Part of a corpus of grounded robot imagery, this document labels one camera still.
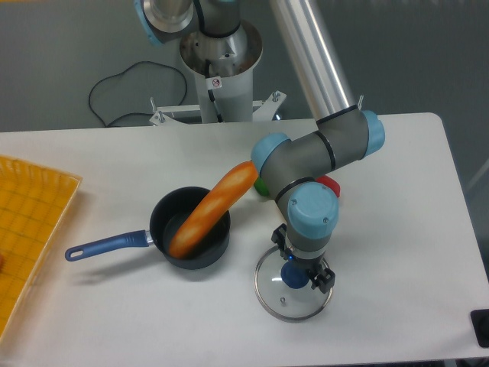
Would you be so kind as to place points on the green toy bell pepper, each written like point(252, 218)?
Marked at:
point(261, 188)

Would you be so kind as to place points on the red toy bell pepper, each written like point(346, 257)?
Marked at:
point(332, 184)

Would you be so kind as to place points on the black object at table corner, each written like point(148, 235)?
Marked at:
point(479, 319)

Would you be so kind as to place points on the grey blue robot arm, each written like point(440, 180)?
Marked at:
point(345, 133)

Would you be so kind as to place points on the dark pot with blue handle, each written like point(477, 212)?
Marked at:
point(167, 217)

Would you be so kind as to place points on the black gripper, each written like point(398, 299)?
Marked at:
point(321, 277)

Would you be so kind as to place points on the glass pot lid blue knob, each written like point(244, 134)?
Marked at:
point(286, 291)

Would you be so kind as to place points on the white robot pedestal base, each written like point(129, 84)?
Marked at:
point(223, 73)

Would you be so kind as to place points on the yellow woven plastic tray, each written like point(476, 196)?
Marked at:
point(34, 200)

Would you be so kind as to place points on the orange toy baguette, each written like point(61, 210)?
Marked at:
point(232, 187)

